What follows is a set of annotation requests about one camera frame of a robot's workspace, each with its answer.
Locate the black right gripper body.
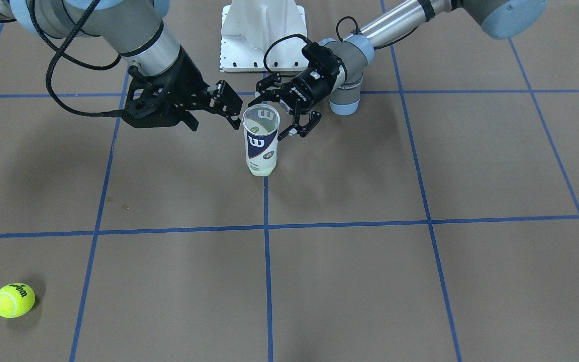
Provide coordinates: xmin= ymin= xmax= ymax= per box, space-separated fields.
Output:
xmin=121 ymin=47 xmax=209 ymax=131

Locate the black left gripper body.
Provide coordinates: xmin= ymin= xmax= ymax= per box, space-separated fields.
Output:
xmin=279 ymin=43 xmax=343 ymax=115

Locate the yellow Wilson tennis ball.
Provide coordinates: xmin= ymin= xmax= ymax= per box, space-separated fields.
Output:
xmin=0 ymin=283 xmax=35 ymax=318

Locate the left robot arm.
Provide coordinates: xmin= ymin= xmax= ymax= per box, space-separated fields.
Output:
xmin=251 ymin=1 xmax=547 ymax=140

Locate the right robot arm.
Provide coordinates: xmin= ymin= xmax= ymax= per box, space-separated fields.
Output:
xmin=0 ymin=1 xmax=243 ymax=131

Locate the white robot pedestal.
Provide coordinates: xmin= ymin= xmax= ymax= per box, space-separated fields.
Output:
xmin=219 ymin=1 xmax=308 ymax=72

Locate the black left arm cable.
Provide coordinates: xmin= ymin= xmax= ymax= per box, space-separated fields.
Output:
xmin=263 ymin=16 xmax=365 ymax=74

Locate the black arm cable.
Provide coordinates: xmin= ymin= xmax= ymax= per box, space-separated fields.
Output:
xmin=27 ymin=0 xmax=128 ymax=118
xmin=263 ymin=16 xmax=365 ymax=74

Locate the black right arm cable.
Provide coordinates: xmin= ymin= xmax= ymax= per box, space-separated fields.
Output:
xmin=27 ymin=0 xmax=128 ymax=118

